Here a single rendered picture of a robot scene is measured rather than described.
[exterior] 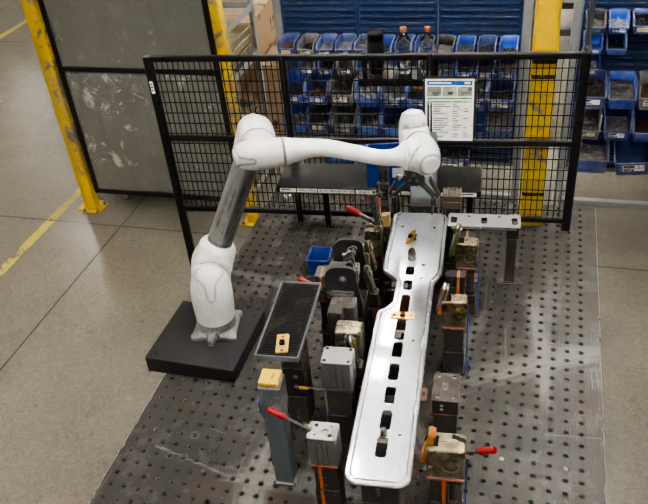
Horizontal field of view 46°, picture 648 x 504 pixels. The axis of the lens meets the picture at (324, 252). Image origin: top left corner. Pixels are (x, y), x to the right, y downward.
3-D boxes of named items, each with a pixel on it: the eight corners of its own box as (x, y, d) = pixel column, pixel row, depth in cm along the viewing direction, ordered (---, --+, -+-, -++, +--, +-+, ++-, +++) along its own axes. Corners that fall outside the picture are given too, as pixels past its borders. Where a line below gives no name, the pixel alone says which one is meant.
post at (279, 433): (295, 487, 246) (280, 391, 220) (273, 484, 247) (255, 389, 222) (300, 468, 252) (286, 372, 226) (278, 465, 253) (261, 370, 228)
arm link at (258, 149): (282, 141, 262) (278, 125, 273) (230, 148, 261) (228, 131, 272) (286, 174, 270) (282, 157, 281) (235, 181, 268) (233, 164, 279)
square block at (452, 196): (459, 266, 333) (461, 196, 312) (441, 265, 335) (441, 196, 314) (460, 256, 340) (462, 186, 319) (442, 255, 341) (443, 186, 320)
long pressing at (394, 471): (419, 491, 206) (419, 488, 205) (338, 483, 211) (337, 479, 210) (448, 215, 315) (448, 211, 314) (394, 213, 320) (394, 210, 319)
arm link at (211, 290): (195, 331, 294) (186, 285, 282) (194, 302, 309) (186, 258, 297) (237, 325, 296) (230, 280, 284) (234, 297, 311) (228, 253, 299)
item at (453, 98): (474, 143, 331) (477, 76, 313) (423, 142, 336) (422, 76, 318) (475, 141, 333) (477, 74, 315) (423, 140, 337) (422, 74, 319)
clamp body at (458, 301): (469, 379, 278) (472, 307, 258) (435, 377, 280) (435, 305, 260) (470, 362, 285) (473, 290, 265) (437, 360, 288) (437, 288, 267)
